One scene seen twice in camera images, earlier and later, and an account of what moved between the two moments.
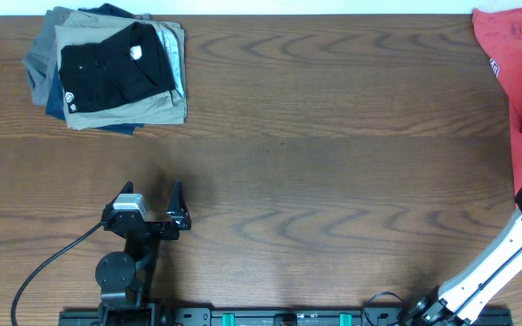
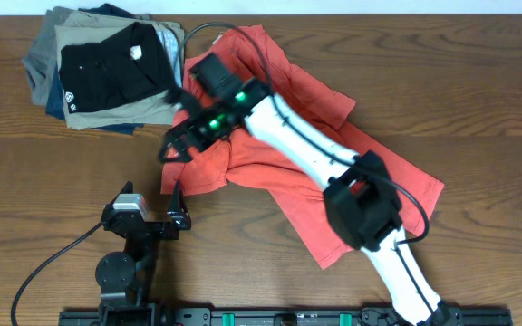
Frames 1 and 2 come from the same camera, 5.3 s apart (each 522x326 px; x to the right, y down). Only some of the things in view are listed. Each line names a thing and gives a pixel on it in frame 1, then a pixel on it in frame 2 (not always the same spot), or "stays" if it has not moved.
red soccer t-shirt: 517,42 to 242,161
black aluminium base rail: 281,316 stays
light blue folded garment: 170,44 stays
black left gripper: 178,213 stays
